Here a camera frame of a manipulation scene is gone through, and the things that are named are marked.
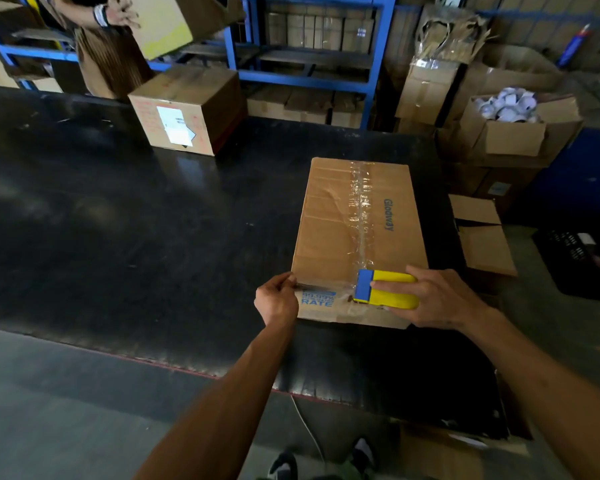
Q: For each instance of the person's right forearm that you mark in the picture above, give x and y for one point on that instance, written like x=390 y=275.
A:
x=550 y=394

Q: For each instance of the yellow and blue tape dispenser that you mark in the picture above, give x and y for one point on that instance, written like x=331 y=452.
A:
x=387 y=297

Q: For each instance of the pile of white tape rolls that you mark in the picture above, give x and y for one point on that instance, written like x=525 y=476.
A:
x=507 y=105

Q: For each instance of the person's left shoe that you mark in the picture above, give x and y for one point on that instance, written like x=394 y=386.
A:
x=283 y=468

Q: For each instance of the row of small cardboard boxes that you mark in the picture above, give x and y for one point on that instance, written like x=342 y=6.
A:
x=320 y=29

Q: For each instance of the black plastic crate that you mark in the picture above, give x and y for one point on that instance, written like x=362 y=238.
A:
x=572 y=267

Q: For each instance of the torn cardboard box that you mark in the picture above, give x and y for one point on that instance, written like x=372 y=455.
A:
x=445 y=454

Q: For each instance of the folded brown corrugated cardboard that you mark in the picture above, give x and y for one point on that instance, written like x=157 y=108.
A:
x=112 y=64

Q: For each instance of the person's left forearm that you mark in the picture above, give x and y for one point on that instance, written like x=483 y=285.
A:
x=230 y=409

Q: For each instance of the blue and red tube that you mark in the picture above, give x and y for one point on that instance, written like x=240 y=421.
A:
x=571 y=47

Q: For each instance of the blue bin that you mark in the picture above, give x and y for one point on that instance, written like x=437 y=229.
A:
x=575 y=179

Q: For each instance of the cardboard box with open flaps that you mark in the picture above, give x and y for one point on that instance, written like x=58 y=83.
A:
x=482 y=244

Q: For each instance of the another person's forearm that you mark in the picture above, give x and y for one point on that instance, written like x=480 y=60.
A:
x=77 y=9

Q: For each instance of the cardboard box with small sticker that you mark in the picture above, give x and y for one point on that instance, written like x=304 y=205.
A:
x=485 y=182

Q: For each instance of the large open cardboard box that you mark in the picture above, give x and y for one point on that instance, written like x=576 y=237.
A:
x=520 y=69

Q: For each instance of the tall taped cardboard box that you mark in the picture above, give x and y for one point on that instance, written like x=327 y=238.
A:
x=425 y=92

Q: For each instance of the bundle of brown paper bags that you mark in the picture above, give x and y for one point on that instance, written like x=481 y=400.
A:
x=450 y=37

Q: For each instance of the person's shoe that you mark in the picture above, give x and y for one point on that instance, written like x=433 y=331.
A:
x=283 y=468
x=364 y=454

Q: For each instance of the person's left hand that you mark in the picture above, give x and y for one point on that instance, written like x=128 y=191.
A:
x=277 y=304

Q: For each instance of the open cardboard box with yellow patch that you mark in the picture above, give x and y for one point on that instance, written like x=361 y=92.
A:
x=175 y=19

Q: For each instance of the person's right hand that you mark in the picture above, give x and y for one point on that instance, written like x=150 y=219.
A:
x=442 y=299

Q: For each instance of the blue metal shelf rack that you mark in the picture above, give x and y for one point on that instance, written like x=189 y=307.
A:
x=310 y=78
x=35 y=53

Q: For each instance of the person's left fingers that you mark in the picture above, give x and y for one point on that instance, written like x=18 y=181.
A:
x=283 y=280

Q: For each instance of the open cardboard box holding rolls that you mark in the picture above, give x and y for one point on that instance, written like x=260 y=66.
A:
x=515 y=139

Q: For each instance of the low cardboard box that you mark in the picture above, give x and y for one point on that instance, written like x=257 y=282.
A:
x=310 y=105
x=349 y=112
x=267 y=102

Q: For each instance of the person's right shoe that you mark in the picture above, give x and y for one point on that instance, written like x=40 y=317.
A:
x=364 y=454

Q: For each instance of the cardboard box with white label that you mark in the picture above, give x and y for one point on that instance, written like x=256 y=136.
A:
x=190 y=102

